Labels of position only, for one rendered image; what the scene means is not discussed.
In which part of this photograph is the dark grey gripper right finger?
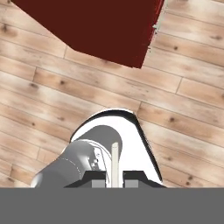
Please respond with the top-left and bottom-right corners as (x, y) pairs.
(122, 171), (167, 189)

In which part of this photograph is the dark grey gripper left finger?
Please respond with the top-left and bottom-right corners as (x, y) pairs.
(64, 171), (107, 189)

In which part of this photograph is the pale beige straw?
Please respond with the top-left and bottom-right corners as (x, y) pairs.
(111, 142), (120, 189)

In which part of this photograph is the white and grey rounded object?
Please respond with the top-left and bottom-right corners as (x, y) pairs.
(30, 108), (165, 189)

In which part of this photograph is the dark red cabinet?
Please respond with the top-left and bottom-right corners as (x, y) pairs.
(10, 0), (166, 70)

